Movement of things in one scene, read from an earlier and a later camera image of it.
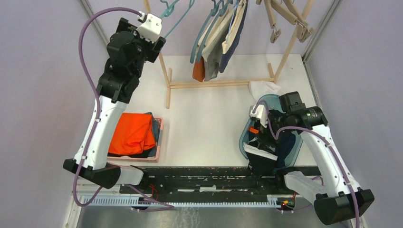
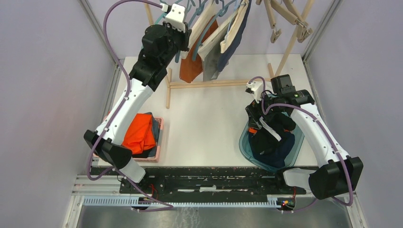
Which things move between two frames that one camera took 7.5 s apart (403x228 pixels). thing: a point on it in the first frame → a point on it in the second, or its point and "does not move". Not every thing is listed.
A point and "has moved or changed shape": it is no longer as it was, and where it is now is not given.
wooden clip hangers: [289, 10] does not move
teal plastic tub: [273, 102] does not move
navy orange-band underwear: [284, 142] does not move
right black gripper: [264, 133] → [254, 109]
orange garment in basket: [133, 133] does not move
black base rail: [212, 181] does not move
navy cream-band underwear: [234, 33] does not move
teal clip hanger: [214, 12] → [222, 9]
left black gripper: [153, 49] → [185, 36]
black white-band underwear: [262, 160] has moved or changed shape
